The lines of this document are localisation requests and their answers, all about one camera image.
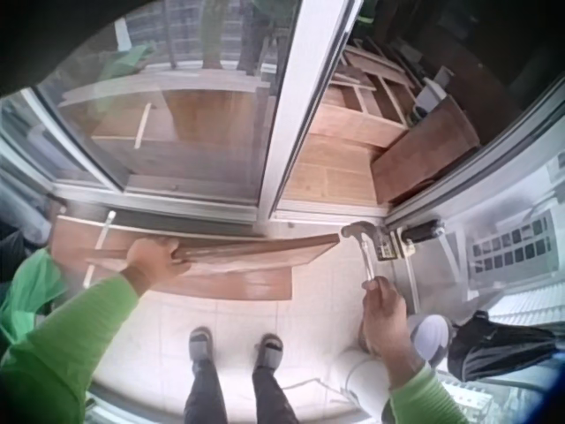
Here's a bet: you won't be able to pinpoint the person's left hand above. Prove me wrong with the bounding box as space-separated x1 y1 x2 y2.
124 237 192 291

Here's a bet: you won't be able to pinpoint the white ribbed panel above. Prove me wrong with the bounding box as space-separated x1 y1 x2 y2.
488 281 565 329

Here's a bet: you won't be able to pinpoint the glass sliding door panel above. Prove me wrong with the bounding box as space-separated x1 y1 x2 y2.
34 0 305 222

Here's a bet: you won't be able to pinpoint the person's legs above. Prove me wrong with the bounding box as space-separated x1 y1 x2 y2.
182 326 302 424

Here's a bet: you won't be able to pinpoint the door lock with label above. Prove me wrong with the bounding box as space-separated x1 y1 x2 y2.
375 232 417 262

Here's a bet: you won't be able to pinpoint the dark brown wood panel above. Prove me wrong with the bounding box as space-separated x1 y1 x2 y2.
370 95 482 205

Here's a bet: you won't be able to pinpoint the white round bucket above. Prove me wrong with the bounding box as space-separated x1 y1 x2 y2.
405 313 454 368

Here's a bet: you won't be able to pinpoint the thin brown wood board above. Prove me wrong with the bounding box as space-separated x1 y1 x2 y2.
85 232 342 278

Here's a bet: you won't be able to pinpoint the black door handle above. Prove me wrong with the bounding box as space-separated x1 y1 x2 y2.
403 219 445 242

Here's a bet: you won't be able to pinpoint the white wood strip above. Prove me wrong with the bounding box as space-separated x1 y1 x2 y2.
82 210 117 284

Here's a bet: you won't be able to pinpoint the light wood cabinet carcass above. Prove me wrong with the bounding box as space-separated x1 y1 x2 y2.
282 42 418 209

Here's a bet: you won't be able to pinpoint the green cloth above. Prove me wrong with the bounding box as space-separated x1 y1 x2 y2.
99 42 156 82

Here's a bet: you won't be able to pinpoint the black bag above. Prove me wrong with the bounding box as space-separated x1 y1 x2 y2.
447 310 558 382

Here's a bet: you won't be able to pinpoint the steel claw hammer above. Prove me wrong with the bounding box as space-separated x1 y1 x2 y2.
341 219 390 284

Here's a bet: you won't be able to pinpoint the person's right hand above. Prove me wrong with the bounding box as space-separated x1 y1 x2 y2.
360 276 414 352

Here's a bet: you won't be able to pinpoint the green plastic bag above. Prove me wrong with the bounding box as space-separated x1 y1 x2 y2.
0 246 68 339

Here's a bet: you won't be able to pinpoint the white hinged door frame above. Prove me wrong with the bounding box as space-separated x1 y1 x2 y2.
382 79 565 248

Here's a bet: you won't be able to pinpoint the white sliding door frame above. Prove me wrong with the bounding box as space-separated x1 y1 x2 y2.
258 0 368 218

